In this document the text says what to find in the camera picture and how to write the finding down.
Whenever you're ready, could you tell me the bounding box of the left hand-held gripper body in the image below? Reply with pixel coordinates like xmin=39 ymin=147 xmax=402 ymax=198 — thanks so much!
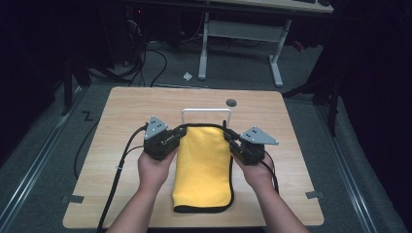
xmin=143 ymin=115 xmax=183 ymax=162

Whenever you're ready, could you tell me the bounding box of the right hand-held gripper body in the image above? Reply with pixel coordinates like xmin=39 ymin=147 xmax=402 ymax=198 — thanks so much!
xmin=230 ymin=125 xmax=280 ymax=166

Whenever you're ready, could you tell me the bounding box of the white towel rack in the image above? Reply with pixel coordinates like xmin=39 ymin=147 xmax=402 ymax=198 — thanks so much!
xmin=181 ymin=108 xmax=233 ymax=129

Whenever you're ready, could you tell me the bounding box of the yellow and grey cloth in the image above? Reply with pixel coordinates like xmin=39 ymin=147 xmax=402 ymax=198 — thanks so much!
xmin=171 ymin=122 xmax=235 ymax=215

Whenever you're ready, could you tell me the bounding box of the person's left hand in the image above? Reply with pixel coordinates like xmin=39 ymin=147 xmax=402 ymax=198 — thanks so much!
xmin=137 ymin=148 xmax=179 ymax=196

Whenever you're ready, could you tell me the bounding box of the person's right hand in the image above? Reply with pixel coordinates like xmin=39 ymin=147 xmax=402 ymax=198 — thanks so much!
xmin=232 ymin=153 xmax=276 ymax=192

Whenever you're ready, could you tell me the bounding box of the grey tape strip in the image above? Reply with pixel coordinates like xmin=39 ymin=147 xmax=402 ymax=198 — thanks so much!
xmin=304 ymin=190 xmax=326 ymax=200
xmin=61 ymin=194 xmax=86 ymax=205

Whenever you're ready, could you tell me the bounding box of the black stand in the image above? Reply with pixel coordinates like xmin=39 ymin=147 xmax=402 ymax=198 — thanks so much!
xmin=282 ymin=72 xmax=342 ymax=138
xmin=60 ymin=52 xmax=93 ymax=117

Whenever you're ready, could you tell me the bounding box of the white metal desk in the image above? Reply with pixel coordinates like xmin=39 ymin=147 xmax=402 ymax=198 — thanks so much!
xmin=197 ymin=0 xmax=335 ymax=88

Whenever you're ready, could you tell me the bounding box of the right hand-held gripper cable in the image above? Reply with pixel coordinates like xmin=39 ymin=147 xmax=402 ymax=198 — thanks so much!
xmin=259 ymin=150 xmax=281 ymax=195

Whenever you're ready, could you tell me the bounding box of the hand-held gripper cable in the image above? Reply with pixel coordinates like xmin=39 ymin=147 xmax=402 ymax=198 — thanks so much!
xmin=259 ymin=150 xmax=281 ymax=195
xmin=96 ymin=123 xmax=150 ymax=233

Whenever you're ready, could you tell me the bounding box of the left hand-held gripper cable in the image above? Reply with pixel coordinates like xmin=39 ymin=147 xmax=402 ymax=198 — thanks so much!
xmin=96 ymin=123 xmax=150 ymax=233

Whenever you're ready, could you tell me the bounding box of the black floor cable bundle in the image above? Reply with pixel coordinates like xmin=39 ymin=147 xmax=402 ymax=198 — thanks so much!
xmin=124 ymin=13 xmax=169 ymax=88

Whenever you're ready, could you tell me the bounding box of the thin black floor cable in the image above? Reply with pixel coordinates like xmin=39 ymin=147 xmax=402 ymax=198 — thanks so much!
xmin=73 ymin=118 xmax=100 ymax=181

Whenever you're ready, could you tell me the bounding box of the metal floor rail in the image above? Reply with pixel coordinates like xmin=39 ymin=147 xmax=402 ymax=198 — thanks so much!
xmin=0 ymin=86 xmax=86 ymax=229
xmin=314 ymin=103 xmax=379 ymax=233

